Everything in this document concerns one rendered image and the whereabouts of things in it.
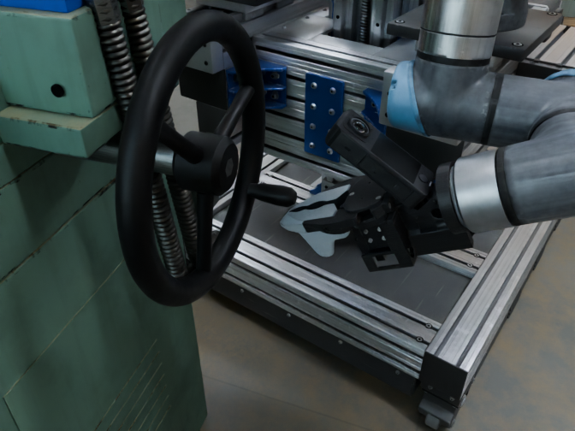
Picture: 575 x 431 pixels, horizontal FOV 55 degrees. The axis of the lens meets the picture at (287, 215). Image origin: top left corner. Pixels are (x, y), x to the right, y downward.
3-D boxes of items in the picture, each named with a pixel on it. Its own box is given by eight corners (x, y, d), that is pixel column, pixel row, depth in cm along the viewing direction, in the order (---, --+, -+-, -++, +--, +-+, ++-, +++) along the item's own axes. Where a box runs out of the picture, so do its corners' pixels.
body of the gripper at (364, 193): (363, 274, 60) (473, 260, 53) (328, 212, 57) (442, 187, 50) (380, 232, 66) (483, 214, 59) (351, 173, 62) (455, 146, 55)
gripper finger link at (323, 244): (289, 268, 65) (358, 258, 60) (266, 229, 63) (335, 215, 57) (299, 252, 67) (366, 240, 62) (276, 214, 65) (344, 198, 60)
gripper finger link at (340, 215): (302, 241, 60) (376, 227, 55) (296, 230, 59) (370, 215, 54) (317, 215, 63) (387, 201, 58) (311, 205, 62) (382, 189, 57)
